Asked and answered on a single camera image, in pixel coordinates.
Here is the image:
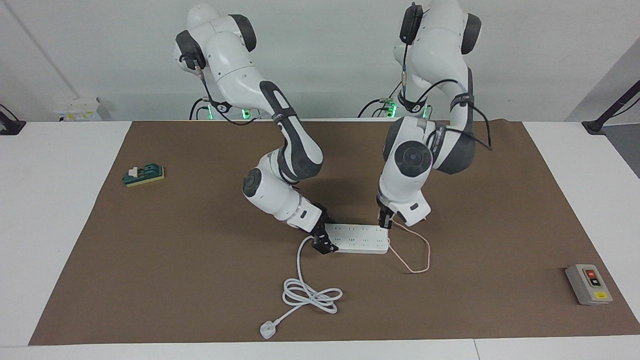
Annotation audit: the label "grey on-off switch box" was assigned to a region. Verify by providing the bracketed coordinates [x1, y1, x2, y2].
[565, 263, 614, 306]

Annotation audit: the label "brown table mat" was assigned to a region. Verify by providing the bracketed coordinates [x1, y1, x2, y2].
[28, 118, 640, 347]

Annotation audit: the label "black clamp mount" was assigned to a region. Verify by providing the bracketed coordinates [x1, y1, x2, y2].
[0, 103, 27, 136]

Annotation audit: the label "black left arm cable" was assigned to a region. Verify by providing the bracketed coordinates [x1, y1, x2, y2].
[400, 2, 493, 152]

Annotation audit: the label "white power cord with plug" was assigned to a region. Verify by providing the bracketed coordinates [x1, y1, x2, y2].
[259, 235, 344, 341]

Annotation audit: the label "pink charging cable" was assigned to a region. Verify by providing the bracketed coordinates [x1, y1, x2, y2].
[387, 215, 431, 275]

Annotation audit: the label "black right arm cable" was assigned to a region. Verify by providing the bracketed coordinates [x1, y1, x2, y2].
[180, 54, 281, 126]

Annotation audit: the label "green knife switch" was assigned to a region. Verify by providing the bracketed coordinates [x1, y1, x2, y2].
[122, 164, 166, 189]

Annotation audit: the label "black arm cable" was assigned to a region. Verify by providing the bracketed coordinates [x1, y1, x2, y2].
[400, 2, 493, 152]
[180, 54, 281, 126]

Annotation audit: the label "white box yellow labels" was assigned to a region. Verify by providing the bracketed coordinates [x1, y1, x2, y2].
[52, 97, 102, 122]

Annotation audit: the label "white power strip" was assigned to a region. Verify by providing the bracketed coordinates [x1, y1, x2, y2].
[322, 223, 390, 256]

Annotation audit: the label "black base cable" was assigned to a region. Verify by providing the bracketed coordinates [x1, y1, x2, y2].
[189, 96, 213, 121]
[357, 95, 398, 119]

